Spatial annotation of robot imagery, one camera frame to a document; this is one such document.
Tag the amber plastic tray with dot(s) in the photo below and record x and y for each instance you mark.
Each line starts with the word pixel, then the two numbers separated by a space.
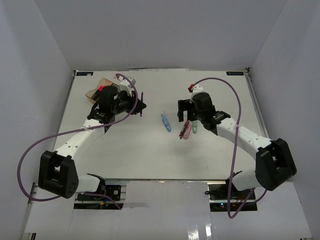
pixel 103 82

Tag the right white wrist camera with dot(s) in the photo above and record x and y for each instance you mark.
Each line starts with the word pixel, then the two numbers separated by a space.
pixel 195 89

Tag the red ink gel pen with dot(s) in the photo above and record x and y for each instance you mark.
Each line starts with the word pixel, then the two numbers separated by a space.
pixel 184 128

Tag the left black logo sticker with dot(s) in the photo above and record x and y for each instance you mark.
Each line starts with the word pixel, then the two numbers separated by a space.
pixel 85 73

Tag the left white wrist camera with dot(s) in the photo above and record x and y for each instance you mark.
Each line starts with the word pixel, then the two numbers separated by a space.
pixel 124 85

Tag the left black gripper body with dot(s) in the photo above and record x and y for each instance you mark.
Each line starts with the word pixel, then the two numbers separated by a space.
pixel 124 104

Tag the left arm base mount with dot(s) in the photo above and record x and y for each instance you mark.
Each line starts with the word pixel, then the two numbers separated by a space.
pixel 109 197

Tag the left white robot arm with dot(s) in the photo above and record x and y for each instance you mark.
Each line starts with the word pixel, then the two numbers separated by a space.
pixel 58 169

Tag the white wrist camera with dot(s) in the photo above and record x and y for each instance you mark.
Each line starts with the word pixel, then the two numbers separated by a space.
pixel 124 85
pixel 195 89

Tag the pink cap highlighter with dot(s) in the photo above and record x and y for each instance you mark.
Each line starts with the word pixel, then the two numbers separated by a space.
pixel 97 93

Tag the light blue correction pen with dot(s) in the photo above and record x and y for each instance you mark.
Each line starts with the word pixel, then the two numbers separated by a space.
pixel 165 121

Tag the light green correction pen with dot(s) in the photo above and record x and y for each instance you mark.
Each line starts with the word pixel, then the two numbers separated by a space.
pixel 194 126

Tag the light pink correction pen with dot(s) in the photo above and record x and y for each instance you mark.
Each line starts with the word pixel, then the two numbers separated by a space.
pixel 187 131

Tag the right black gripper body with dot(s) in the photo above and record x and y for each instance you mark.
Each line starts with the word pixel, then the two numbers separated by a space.
pixel 199 115

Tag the right black logo sticker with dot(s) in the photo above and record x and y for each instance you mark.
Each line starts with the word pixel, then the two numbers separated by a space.
pixel 234 73

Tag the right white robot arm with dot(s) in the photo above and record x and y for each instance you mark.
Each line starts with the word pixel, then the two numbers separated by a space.
pixel 273 160

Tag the black logo sticker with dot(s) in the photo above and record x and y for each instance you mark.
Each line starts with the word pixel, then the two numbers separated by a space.
pixel 234 73
pixel 85 73

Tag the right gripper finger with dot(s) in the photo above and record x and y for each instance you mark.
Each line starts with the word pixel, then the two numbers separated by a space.
pixel 184 105
pixel 186 115

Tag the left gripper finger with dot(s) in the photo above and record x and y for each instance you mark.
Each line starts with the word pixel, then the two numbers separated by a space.
pixel 134 95
pixel 138 107

